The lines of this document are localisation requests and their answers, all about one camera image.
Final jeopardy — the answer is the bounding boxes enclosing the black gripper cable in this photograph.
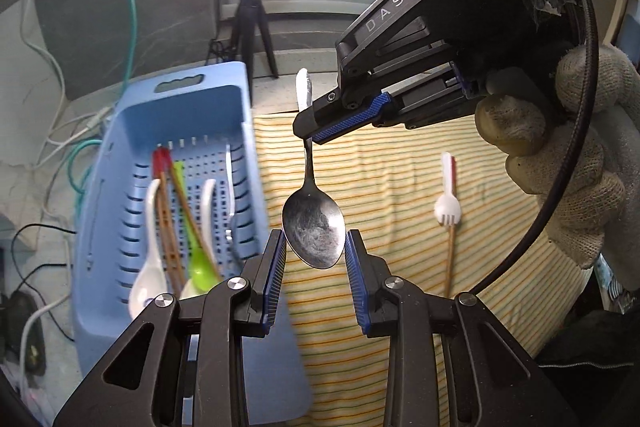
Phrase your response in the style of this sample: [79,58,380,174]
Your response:
[470,0,601,298]

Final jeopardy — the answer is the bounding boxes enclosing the thin black cable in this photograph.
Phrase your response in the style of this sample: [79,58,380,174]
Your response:
[12,224,76,298]

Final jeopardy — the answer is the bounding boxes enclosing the green cable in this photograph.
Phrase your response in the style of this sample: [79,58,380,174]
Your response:
[67,0,137,212]

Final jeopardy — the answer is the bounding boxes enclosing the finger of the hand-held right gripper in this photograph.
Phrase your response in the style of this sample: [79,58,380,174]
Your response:
[292,91,401,145]

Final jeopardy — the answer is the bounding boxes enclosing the metal fork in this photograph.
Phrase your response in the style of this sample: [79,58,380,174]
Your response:
[223,144,246,265]

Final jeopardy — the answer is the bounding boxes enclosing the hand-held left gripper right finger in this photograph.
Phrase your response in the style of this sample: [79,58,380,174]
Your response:
[344,229,568,427]

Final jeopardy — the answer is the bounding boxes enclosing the white plastic fork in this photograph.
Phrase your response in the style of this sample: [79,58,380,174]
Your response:
[433,152,460,226]

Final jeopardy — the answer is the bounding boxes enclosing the box of small items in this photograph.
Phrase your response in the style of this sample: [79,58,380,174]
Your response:
[595,257,640,308]

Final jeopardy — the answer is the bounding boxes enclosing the black power adapter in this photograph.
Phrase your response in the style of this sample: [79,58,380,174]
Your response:
[7,292,48,378]

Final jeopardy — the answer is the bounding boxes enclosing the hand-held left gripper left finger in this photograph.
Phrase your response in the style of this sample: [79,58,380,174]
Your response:
[52,229,288,427]

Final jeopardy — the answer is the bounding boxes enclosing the striped cloth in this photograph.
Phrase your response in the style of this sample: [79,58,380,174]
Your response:
[252,109,596,427]

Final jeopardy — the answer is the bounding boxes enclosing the blue plastic basket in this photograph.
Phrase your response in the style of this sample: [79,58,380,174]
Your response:
[72,61,313,413]

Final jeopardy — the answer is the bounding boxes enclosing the metal spoon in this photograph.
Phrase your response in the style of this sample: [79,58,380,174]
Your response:
[281,68,347,270]

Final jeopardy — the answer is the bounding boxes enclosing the green plastic spoon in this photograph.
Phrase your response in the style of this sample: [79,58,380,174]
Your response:
[170,161,221,294]

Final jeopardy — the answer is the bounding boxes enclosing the white ceramic spoon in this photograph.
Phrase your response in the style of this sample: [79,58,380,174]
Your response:
[128,179,168,320]
[177,178,218,303]

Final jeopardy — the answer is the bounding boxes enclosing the person's right hand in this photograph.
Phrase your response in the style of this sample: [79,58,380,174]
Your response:
[474,44,640,288]

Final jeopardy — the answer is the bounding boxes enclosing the thick white cable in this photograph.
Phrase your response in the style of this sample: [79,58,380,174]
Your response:
[20,294,76,388]

